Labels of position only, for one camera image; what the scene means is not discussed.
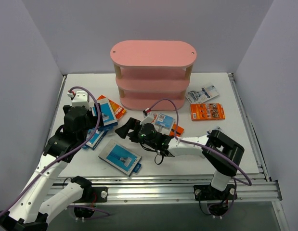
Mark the white Gillette pack lower right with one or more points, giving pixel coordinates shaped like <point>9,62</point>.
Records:
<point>208,132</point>

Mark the blue Harry's razor box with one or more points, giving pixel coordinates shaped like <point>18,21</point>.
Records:
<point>109,112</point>

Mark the clear blister razor pack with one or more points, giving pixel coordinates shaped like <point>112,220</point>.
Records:
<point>163,123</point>

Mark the blue Harry's box left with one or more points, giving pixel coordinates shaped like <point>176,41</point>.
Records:
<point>97,138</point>

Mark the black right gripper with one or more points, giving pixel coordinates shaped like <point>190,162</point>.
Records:
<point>133,134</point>

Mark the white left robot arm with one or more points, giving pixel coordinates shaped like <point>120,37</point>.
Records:
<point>30,211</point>

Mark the orange Gillette box centre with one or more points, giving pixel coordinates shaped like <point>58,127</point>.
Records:
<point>176,130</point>

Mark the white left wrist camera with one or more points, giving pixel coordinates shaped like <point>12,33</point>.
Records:
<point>79,98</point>

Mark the orange Gillette Fusion box left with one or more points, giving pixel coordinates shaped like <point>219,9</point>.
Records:
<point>118,110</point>

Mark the blue Harry's box front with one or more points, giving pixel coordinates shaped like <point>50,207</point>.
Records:
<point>121,158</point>

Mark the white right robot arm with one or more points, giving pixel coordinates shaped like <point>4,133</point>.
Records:
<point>220,150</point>

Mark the orange razor cartridge box right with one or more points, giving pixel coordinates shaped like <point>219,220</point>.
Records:
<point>207,112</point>

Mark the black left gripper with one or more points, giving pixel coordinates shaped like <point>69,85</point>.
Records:
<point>96,118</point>

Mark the white gillette pack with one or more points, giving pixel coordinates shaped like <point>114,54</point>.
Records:
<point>202,94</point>
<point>208,132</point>

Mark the white Gillette pack upper right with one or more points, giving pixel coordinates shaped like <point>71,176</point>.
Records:
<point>202,94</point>

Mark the pink three-tier shelf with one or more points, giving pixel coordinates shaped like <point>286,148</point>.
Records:
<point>153,73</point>

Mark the aluminium front rail frame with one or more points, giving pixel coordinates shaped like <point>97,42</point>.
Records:
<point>173,181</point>

